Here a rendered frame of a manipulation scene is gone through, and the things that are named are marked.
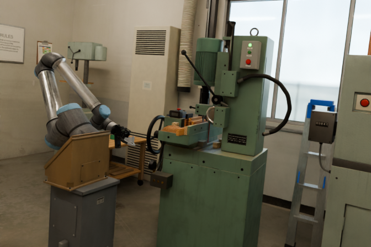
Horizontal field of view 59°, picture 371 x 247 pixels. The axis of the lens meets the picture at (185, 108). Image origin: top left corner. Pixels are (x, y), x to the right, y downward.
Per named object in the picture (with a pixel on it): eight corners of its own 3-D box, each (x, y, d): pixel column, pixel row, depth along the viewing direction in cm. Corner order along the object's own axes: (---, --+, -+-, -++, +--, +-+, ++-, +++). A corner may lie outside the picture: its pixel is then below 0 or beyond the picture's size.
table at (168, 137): (186, 128, 259) (186, 120, 259) (222, 133, 246) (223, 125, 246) (144, 137, 205) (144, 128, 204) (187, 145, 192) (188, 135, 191)
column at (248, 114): (231, 145, 224) (241, 39, 218) (263, 151, 215) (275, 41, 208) (220, 150, 204) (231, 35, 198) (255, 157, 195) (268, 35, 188)
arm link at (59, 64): (57, 43, 241) (115, 112, 235) (49, 55, 247) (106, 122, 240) (44, 44, 231) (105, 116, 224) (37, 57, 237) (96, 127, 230)
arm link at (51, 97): (57, 136, 201) (37, 53, 238) (45, 152, 209) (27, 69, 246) (79, 138, 212) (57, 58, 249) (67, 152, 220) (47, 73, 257)
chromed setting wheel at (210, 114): (206, 123, 208) (207, 104, 206) (224, 126, 202) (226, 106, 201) (203, 123, 205) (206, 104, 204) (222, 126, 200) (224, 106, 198)
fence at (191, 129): (221, 125, 246) (221, 118, 246) (223, 125, 245) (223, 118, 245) (186, 135, 192) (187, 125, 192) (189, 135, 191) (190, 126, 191)
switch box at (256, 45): (242, 68, 196) (244, 42, 194) (258, 69, 191) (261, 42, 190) (239, 68, 190) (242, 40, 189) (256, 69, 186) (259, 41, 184)
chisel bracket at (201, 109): (198, 115, 225) (199, 103, 225) (217, 118, 219) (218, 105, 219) (194, 116, 219) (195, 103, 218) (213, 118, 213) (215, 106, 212)
